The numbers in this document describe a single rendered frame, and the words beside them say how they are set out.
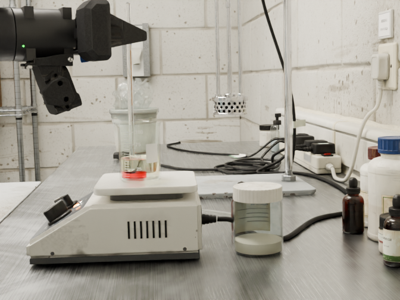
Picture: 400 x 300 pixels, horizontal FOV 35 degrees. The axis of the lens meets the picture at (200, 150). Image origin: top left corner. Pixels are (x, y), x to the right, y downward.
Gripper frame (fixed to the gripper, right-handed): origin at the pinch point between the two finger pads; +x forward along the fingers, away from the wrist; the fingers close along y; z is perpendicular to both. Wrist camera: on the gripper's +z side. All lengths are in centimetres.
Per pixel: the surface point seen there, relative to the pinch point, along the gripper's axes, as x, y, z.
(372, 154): 33.8, 5.6, 15.8
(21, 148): 29, -206, 34
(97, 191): -4.0, 2.7, 17.6
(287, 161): 43, -28, 21
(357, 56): 68, -37, 1
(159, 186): 2.5, 5.4, 17.2
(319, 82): 80, -66, 7
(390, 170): 29.4, 13.8, 16.7
